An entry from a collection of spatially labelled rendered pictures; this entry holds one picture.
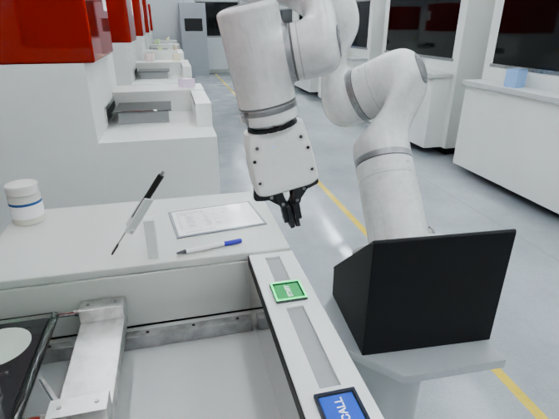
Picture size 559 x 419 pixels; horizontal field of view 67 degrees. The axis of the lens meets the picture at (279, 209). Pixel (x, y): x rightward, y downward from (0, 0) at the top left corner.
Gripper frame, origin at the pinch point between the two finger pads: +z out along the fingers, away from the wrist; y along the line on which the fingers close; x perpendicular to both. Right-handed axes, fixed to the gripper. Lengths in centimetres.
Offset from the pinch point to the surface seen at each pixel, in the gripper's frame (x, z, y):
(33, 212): 40, 1, -53
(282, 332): -10.0, 14.3, -7.1
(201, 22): 1228, -12, 84
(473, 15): 353, 25, 289
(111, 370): -3.1, 16.5, -35.4
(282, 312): -5.2, 14.6, -5.9
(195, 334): 8.0, 24.0, -22.6
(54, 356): 8, 19, -48
